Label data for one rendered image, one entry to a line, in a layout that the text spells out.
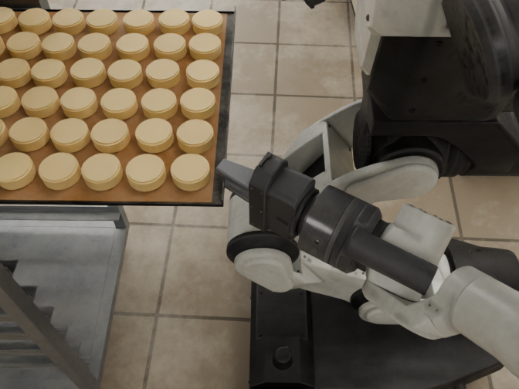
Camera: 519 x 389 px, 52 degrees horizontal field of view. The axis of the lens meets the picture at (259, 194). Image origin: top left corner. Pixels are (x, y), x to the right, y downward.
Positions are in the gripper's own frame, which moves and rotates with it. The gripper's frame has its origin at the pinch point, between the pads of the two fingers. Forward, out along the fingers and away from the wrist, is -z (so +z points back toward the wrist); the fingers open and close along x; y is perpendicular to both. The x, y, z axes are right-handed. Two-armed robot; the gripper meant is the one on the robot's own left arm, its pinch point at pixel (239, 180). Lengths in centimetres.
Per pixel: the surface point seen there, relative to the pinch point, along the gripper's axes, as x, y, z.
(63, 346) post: -46, 23, -27
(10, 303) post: -22.4, 25.0, -26.9
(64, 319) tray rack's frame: -72, 15, -44
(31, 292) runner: -28.0, 21.0, -29.1
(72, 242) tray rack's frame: -72, -3, -58
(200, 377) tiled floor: -87, 6, -11
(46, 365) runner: -62, 26, -35
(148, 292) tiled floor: -87, -6, -37
